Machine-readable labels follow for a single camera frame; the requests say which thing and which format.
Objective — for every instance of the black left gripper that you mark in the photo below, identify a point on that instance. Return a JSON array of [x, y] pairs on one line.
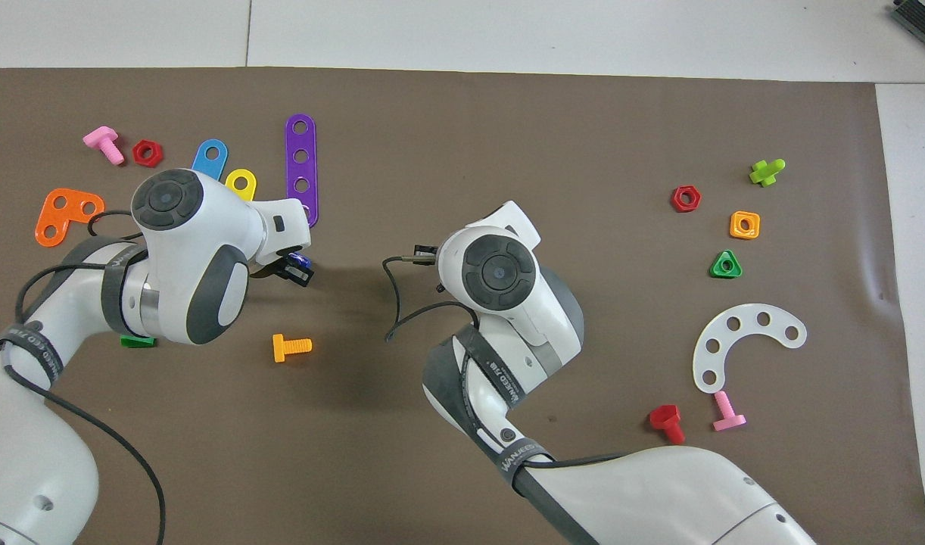
[[275, 265]]

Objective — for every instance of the blue square plastic nut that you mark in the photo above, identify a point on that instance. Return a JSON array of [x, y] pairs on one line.
[[301, 260]]

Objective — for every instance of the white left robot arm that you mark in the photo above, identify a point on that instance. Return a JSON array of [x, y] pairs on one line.
[[197, 242]]

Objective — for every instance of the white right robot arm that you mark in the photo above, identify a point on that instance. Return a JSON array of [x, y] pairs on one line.
[[508, 272]]

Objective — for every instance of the orange plastic screw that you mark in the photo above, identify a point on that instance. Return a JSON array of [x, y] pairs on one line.
[[281, 348]]

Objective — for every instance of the green plastic screw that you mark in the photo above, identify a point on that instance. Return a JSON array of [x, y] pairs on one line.
[[137, 342]]

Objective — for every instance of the red hexagon plastic nut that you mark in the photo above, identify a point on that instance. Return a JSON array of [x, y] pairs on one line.
[[138, 154], [676, 199]]

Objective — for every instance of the pink plastic screw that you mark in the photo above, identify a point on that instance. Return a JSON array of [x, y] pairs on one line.
[[727, 418], [103, 138]]

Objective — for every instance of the red plastic screw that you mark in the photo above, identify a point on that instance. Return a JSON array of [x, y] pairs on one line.
[[664, 416]]

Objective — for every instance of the green triangle plastic nut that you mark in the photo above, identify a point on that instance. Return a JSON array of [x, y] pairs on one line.
[[716, 271]]

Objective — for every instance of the orange square plastic nut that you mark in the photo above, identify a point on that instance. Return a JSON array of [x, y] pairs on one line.
[[735, 225]]

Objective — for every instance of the lime cross-head plastic screw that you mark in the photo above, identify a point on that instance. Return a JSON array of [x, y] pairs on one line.
[[765, 174]]

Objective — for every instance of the yellow three-hole strip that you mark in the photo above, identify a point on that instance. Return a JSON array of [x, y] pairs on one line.
[[231, 182]]

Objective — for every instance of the purple four-hole strip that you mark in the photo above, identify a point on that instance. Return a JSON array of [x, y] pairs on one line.
[[300, 142]]

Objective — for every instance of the blue two-hole strip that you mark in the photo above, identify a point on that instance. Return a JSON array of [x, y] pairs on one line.
[[203, 168]]

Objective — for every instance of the orange three-hole corner plate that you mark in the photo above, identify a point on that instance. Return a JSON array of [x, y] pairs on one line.
[[63, 218]]

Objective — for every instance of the brown table mat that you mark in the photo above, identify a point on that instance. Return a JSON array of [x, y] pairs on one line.
[[508, 136]]

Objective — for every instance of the white curved perforated plate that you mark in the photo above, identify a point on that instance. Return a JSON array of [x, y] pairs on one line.
[[749, 318]]

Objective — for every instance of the grey ribbed device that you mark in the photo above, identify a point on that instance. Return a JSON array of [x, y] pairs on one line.
[[924, 19]]

